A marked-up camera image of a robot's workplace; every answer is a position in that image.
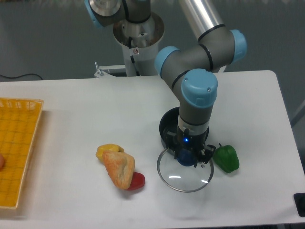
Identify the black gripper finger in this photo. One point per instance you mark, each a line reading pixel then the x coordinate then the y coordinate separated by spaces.
pixel 204 155
pixel 174 151

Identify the triangular baked pastry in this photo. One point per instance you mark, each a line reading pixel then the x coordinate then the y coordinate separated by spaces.
pixel 120 167

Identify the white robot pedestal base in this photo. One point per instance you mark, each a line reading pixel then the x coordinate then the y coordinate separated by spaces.
pixel 140 45

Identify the glass lid blue knob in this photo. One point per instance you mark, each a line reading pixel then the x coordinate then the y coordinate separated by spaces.
pixel 184 178

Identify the black device at table edge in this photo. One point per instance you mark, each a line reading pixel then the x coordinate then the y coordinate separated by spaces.
pixel 299 199

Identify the yellow woven basket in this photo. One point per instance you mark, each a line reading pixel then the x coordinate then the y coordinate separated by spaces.
pixel 19 120

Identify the blue saucepan with handle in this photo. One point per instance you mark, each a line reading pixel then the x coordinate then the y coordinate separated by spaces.
pixel 173 117

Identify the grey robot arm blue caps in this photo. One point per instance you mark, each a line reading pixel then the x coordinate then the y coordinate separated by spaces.
pixel 190 74

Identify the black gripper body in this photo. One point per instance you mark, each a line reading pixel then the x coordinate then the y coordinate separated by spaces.
pixel 173 136

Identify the red bell pepper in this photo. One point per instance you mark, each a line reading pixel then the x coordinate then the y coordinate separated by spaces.
pixel 138 181

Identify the yellow bell pepper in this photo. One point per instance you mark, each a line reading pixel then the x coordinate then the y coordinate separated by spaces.
pixel 107 148

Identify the green bell pepper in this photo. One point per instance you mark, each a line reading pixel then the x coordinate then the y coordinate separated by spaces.
pixel 226 158

